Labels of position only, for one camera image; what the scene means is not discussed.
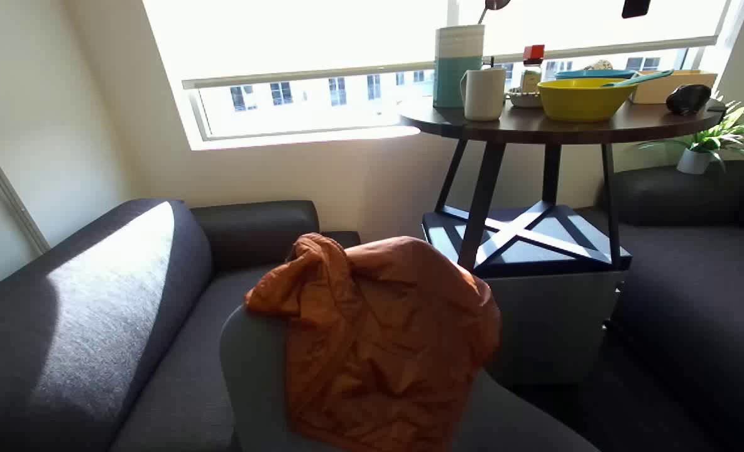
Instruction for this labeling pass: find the black rounded object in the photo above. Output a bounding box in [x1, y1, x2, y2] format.
[664, 83, 714, 118]

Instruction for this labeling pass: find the spice jar with red lid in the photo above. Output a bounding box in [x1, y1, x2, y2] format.
[519, 42, 548, 99]

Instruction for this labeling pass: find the teal and white canister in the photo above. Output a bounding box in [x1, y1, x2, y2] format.
[433, 22, 487, 114]

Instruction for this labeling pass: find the blue bowl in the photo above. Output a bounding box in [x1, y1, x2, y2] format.
[554, 68, 639, 83]

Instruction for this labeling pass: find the yellow bowl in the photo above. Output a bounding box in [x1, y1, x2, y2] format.
[536, 76, 641, 124]

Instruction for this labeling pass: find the orange quilted jersey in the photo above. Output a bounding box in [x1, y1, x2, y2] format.
[245, 232, 502, 452]

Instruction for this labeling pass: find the round dark wooden table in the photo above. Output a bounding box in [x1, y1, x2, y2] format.
[399, 99, 727, 275]

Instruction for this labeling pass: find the light wooden box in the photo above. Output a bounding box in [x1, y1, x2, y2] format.
[632, 68, 720, 108]

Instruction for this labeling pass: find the white roller blind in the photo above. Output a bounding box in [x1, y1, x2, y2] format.
[142, 0, 739, 90]

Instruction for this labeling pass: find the metal ladle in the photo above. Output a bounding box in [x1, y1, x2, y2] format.
[475, 0, 512, 29]

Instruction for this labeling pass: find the green potted plant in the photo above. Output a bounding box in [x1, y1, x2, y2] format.
[652, 95, 744, 176]

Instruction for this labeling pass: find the white mug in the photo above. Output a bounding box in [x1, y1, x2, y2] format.
[457, 66, 507, 124]

